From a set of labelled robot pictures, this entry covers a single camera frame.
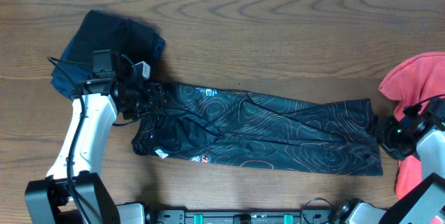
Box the black jersey with orange contour lines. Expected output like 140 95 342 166
131 83 383 176

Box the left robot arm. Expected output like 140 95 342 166
24 79 166 223

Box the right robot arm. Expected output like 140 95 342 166
328 113 444 223

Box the folded dark navy clothes stack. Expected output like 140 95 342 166
51 10 165 99

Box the red shirt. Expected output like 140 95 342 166
378 51 445 224

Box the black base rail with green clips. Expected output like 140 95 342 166
118 198 348 224

